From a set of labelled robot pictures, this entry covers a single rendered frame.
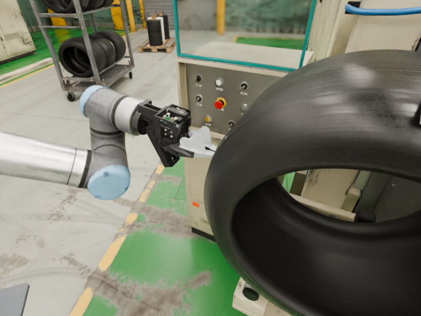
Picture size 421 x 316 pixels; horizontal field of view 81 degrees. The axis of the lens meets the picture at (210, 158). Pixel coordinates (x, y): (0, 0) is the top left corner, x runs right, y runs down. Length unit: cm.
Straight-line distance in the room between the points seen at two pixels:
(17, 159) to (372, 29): 77
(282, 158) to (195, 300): 143
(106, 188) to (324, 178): 63
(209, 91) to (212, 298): 121
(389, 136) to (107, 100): 56
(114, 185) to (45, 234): 173
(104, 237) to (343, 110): 191
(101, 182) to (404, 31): 71
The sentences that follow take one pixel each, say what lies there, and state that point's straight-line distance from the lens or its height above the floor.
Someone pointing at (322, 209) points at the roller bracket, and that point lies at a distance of 91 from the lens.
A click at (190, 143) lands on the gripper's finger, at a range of 56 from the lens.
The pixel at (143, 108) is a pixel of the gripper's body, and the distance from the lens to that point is 59.
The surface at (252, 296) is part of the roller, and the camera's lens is 74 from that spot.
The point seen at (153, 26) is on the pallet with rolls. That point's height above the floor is 58.
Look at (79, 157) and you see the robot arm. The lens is 60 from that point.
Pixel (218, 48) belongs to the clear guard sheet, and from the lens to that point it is 112.
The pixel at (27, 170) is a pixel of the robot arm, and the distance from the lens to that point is 60.
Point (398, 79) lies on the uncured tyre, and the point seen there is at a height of 147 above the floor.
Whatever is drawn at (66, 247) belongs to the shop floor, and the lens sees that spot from 214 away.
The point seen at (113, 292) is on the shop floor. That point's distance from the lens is 183.
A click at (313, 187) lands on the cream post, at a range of 89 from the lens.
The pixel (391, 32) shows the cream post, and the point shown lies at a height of 147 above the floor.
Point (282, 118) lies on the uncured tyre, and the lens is 36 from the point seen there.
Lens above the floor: 157
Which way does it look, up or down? 37 degrees down
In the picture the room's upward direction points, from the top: straight up
